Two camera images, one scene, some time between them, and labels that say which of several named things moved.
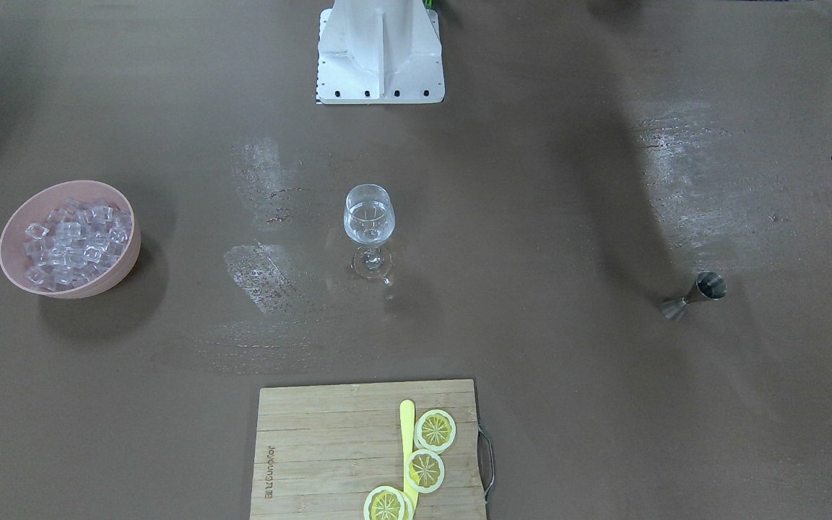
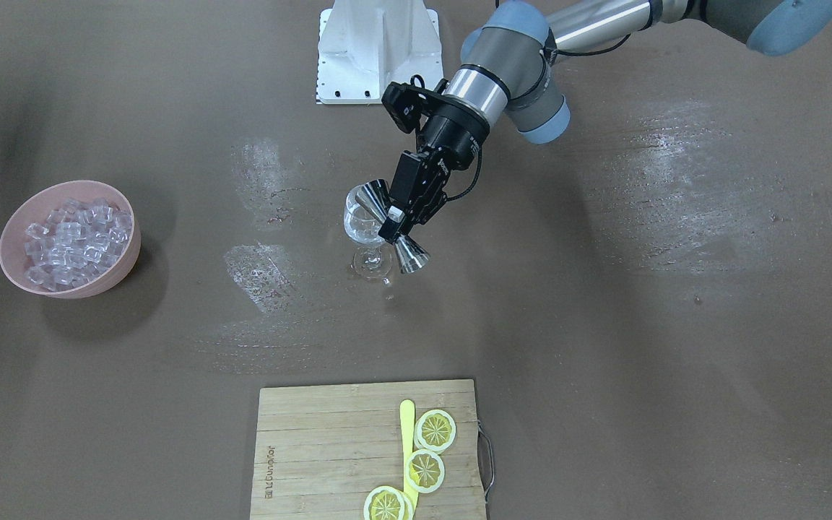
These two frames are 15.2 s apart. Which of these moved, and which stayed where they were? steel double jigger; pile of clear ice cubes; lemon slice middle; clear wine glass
Moved: steel double jigger
Stayed: pile of clear ice cubes; clear wine glass; lemon slice middle
